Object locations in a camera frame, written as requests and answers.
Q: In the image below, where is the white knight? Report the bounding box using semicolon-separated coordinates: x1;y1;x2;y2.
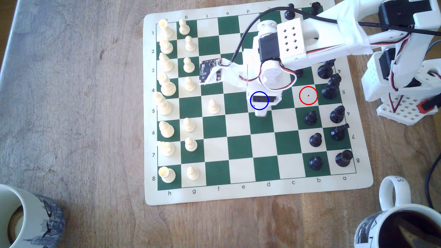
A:
159;39;174;54
157;141;175;157

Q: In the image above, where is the black cable at table edge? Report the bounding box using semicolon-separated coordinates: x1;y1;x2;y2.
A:
425;160;441;208

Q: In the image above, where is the green white chess mat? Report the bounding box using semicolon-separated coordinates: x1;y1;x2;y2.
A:
143;0;374;206

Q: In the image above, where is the white queen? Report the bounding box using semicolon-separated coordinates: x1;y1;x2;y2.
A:
157;72;176;97

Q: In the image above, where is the white rook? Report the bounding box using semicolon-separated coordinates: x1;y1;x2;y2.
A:
157;19;174;39
158;166;176;184

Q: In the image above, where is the white mug skyline print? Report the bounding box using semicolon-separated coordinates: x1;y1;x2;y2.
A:
0;184;66;248

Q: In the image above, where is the white king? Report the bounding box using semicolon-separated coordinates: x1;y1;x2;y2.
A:
152;91;173;116

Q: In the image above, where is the white mug with dark tea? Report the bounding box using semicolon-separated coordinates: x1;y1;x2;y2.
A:
354;175;441;248

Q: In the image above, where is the red clamp piece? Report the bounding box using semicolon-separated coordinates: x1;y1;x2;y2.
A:
416;99;439;113

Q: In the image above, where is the black queen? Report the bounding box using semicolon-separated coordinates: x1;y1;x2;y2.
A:
317;59;336;79

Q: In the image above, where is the black king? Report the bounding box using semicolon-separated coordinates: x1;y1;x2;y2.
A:
321;73;342;100

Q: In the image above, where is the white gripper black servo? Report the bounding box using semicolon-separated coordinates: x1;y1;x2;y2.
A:
239;20;297;118

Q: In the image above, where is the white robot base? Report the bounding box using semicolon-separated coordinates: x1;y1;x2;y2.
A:
361;51;440;127

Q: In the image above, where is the small camera circuit board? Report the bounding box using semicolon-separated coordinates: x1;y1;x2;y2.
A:
199;58;222;85

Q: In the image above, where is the black knight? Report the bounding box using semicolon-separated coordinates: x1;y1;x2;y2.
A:
331;124;350;141

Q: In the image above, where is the white bishop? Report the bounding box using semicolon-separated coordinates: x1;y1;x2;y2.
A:
158;121;175;138
158;52;174;72

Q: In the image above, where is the black bishop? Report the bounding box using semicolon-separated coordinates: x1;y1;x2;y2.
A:
329;105;346;124

